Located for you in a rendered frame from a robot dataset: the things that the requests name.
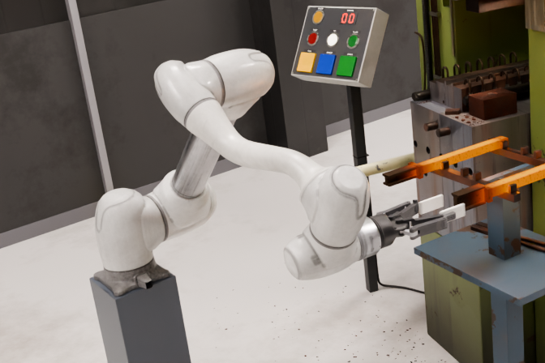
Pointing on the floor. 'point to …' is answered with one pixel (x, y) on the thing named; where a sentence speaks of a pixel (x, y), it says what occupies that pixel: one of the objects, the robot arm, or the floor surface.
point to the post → (359, 165)
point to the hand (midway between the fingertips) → (444, 207)
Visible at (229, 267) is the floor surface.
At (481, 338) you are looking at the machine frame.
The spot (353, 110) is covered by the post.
